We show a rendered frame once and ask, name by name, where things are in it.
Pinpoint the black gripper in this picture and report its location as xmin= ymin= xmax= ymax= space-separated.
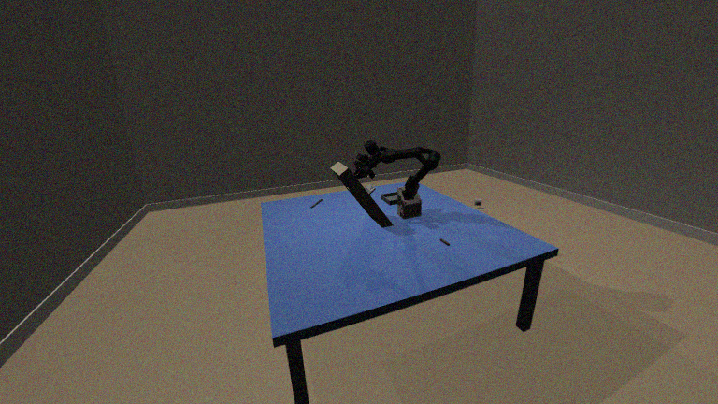
xmin=353 ymin=157 xmax=377 ymax=179

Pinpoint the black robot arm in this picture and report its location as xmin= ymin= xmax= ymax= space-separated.
xmin=356 ymin=140 xmax=440 ymax=200

